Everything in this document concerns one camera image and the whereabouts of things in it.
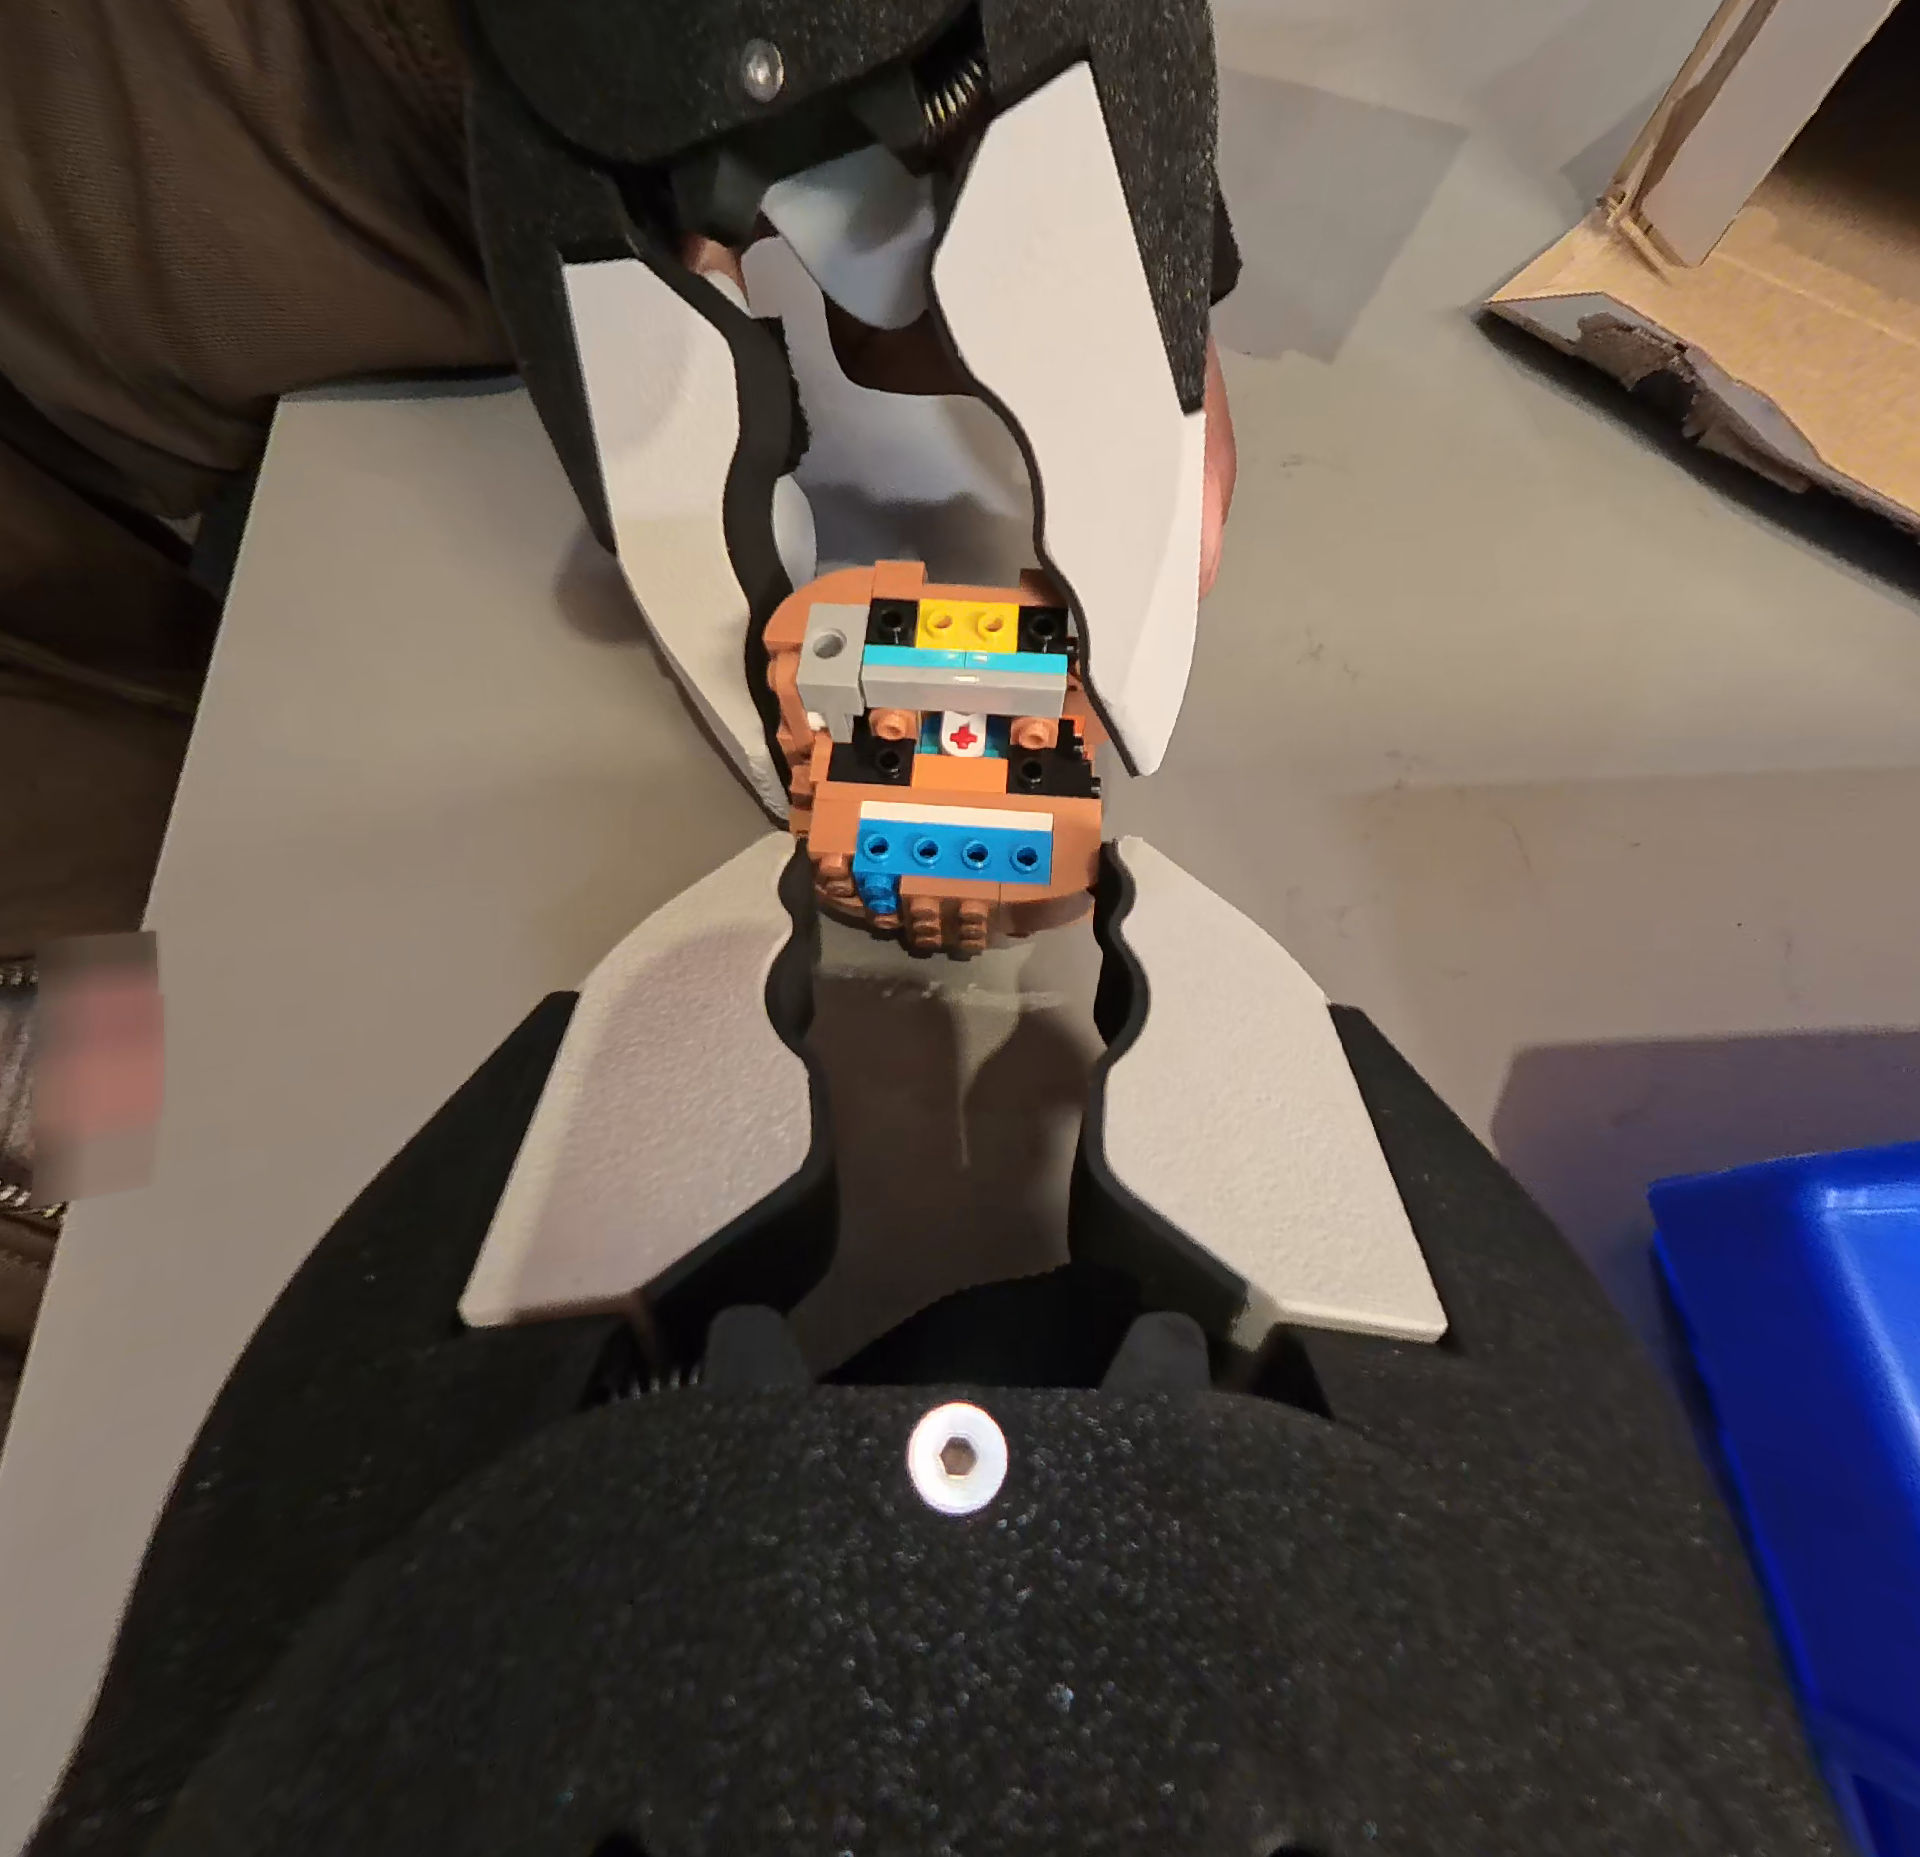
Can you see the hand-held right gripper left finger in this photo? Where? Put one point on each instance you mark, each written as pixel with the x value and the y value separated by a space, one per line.
pixel 646 1136

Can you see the blue plastic bin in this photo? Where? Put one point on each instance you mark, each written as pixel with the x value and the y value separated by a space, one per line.
pixel 1802 1377

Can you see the person's left hand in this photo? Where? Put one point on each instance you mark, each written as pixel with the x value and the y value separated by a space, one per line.
pixel 1215 494

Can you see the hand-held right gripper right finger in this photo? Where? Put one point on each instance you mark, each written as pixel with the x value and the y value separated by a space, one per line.
pixel 1275 1136

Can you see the printed cardboard box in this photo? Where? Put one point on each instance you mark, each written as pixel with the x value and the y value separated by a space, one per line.
pixel 1802 327

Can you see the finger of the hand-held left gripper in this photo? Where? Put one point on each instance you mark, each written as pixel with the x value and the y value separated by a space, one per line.
pixel 1112 388
pixel 669 447

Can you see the colourful toy brick model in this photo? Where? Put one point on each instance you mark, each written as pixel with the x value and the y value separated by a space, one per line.
pixel 930 837

